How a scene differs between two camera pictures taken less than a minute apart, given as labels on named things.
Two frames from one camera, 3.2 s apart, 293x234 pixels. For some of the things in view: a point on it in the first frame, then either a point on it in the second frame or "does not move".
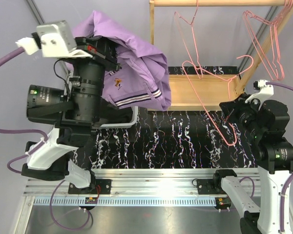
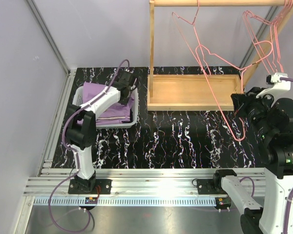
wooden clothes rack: (206, 92) does not move
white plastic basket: (135, 112) does not move
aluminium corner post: (39, 16) does not move
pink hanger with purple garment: (206, 101) → (227, 80)
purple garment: (141, 78) → (119, 112)
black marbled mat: (170, 139) does not move
